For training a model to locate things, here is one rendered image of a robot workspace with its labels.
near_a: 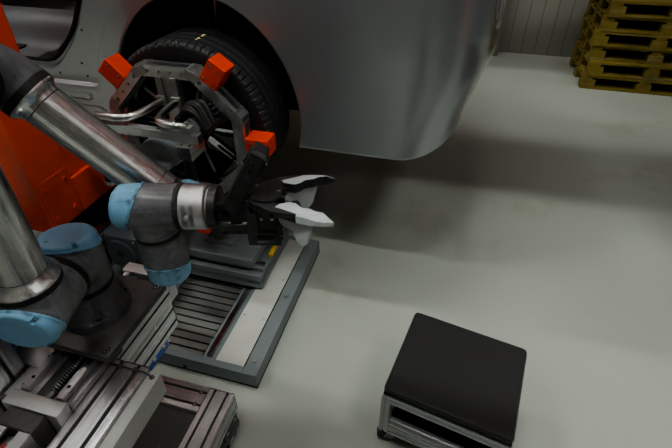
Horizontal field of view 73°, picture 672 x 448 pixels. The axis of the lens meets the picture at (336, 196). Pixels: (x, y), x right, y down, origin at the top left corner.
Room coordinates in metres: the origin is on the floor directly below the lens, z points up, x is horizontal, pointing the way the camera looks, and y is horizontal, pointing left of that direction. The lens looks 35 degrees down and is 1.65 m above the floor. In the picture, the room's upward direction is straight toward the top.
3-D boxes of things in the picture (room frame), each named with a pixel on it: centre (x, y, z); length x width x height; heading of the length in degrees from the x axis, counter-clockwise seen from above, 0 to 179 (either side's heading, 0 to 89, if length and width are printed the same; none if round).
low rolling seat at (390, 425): (0.90, -0.40, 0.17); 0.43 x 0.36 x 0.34; 65
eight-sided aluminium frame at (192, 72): (1.55, 0.58, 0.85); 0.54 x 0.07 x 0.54; 75
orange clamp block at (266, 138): (1.47, 0.28, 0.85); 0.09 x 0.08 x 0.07; 75
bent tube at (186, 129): (1.41, 0.52, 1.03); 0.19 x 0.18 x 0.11; 165
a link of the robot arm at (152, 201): (0.59, 0.30, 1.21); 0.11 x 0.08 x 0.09; 90
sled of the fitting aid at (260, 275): (1.71, 0.54, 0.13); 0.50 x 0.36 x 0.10; 75
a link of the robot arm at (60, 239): (0.72, 0.56, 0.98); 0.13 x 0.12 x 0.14; 0
